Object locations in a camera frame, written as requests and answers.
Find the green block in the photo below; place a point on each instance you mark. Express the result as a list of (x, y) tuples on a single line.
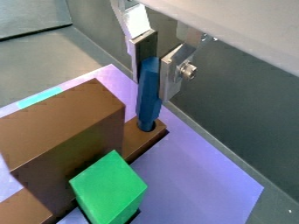
[(109, 190), (38, 97)]

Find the blue peg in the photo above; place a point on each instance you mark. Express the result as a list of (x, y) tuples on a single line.
[(149, 103)]

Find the left green block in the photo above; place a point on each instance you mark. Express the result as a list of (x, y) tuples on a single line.
[(38, 97)]

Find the brown L-shaped block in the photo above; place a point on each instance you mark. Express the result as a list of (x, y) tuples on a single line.
[(53, 139)]

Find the purple base block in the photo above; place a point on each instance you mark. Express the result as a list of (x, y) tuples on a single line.
[(197, 187)]

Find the right green block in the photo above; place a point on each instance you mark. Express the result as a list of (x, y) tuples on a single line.
[(109, 190)]

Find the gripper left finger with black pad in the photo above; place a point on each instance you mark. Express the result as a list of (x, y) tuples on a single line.
[(141, 36)]

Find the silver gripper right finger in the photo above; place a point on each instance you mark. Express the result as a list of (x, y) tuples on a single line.
[(177, 66)]

